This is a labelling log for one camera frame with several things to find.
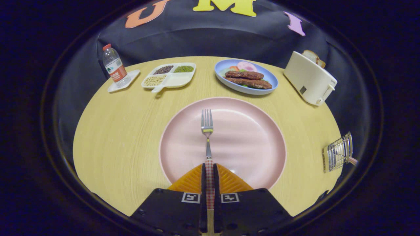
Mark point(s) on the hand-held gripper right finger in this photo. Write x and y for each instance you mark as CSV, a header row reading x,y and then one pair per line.
x,y
216,183

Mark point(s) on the pink round plate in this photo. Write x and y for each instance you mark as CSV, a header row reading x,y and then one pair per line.
x,y
246,137

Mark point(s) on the blue food plate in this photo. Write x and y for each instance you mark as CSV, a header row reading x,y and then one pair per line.
x,y
220,67

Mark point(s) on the clear water bottle red cap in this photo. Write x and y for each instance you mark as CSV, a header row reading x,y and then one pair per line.
x,y
113,65

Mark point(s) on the orange carrot slice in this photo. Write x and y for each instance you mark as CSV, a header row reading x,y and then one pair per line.
x,y
233,68

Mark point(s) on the pink ham slice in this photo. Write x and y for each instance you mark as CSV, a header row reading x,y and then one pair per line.
x,y
246,66

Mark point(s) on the cream white toaster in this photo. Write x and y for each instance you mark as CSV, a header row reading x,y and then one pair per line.
x,y
308,78

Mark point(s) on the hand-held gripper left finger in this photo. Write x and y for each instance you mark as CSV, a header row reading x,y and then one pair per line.
x,y
204,183

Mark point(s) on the clear ribbed glass holder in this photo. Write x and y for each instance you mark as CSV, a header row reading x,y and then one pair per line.
x,y
338,152

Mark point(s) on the white square coaster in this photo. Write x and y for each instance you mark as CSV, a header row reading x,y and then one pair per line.
x,y
132,77

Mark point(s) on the brown meat strip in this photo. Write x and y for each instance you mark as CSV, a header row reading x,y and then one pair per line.
x,y
244,75
249,83

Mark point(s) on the white divided tray with beans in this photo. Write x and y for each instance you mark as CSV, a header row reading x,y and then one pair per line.
x,y
178,80

